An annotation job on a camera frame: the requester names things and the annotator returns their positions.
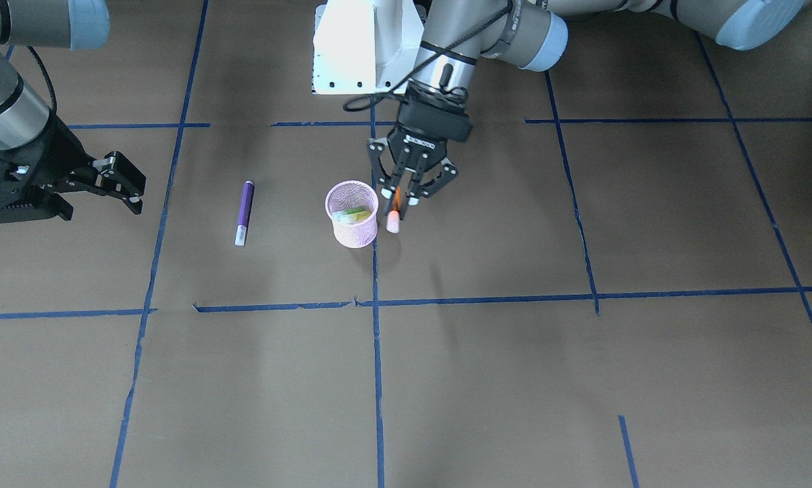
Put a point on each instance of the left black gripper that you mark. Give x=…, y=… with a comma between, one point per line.
x=416, y=148

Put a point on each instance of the green highlighter pen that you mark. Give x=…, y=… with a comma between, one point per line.
x=335, y=215

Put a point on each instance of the purple highlighter pen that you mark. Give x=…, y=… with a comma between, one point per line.
x=244, y=216

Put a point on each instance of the orange highlighter pen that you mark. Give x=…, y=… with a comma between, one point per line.
x=393, y=215

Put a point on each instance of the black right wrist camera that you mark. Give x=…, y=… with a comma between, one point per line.
x=24, y=196

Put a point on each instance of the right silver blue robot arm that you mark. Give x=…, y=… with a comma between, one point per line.
x=72, y=24

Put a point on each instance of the pink mesh pen holder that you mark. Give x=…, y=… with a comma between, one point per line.
x=351, y=206

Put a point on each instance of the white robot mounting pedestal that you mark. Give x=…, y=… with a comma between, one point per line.
x=364, y=47

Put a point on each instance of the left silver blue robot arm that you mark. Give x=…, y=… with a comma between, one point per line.
x=533, y=36

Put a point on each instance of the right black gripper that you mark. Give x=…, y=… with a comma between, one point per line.
x=65, y=157

